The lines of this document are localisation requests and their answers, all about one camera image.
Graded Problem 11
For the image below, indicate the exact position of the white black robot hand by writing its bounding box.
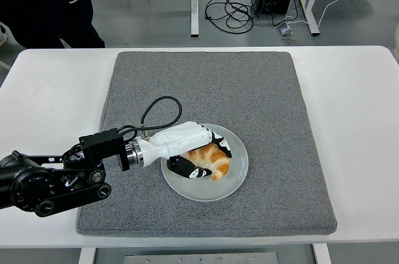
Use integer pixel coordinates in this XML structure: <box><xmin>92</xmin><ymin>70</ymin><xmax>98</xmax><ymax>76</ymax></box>
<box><xmin>137</xmin><ymin>121</ymin><xmax>233</xmax><ymax>180</ymax></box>

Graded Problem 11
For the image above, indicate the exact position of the golden croissant bread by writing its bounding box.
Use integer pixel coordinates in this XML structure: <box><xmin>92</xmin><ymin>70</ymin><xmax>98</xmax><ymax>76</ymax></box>
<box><xmin>180</xmin><ymin>142</ymin><xmax>231</xmax><ymax>182</ymax></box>

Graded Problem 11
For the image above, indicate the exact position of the pale grey round plate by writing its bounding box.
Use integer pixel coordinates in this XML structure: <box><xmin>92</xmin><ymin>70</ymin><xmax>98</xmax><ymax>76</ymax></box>
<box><xmin>161</xmin><ymin>124</ymin><xmax>249</xmax><ymax>202</ymax></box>

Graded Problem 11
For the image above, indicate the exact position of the grey metal plate with screws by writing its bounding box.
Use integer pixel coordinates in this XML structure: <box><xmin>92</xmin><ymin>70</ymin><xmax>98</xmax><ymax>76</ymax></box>
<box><xmin>123</xmin><ymin>252</ymin><xmax>280</xmax><ymax>264</ymax></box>

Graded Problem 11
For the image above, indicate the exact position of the grey fabric mat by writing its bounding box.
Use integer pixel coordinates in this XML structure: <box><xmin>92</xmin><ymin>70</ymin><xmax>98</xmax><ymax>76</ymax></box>
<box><xmin>75</xmin><ymin>51</ymin><xmax>338</xmax><ymax>236</ymax></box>

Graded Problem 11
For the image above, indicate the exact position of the white straight desk leg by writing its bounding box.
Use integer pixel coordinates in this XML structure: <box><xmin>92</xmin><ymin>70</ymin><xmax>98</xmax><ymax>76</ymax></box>
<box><xmin>190</xmin><ymin>0</ymin><xmax>200</xmax><ymax>39</ymax></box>

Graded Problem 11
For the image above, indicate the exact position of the white table leg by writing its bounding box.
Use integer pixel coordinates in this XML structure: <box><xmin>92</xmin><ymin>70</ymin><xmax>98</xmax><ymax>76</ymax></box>
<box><xmin>77</xmin><ymin>247</ymin><xmax>97</xmax><ymax>264</ymax></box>
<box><xmin>312</xmin><ymin>243</ymin><xmax>332</xmax><ymax>264</ymax></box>

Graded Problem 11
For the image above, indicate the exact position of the small grey floor box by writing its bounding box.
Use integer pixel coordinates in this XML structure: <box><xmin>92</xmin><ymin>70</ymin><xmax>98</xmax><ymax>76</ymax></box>
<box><xmin>276</xmin><ymin>25</ymin><xmax>296</xmax><ymax>39</ymax></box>

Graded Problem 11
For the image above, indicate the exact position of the white desk leg with foot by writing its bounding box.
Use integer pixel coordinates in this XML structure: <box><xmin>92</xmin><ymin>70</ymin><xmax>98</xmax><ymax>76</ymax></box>
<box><xmin>297</xmin><ymin>0</ymin><xmax>322</xmax><ymax>37</ymax></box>

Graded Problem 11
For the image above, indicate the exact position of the person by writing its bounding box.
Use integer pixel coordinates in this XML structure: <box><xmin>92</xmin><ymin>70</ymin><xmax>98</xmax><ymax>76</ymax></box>
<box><xmin>0</xmin><ymin>0</ymin><xmax>106</xmax><ymax>49</ymax></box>

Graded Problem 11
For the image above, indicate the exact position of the black coiled floor cable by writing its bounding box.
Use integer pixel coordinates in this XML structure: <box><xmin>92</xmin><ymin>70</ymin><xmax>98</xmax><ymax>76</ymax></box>
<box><xmin>204</xmin><ymin>0</ymin><xmax>259</xmax><ymax>34</ymax></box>

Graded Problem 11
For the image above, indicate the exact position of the white floor cable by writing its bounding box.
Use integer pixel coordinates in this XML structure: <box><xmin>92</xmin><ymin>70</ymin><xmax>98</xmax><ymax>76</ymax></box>
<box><xmin>285</xmin><ymin>0</ymin><xmax>352</xmax><ymax>27</ymax></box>

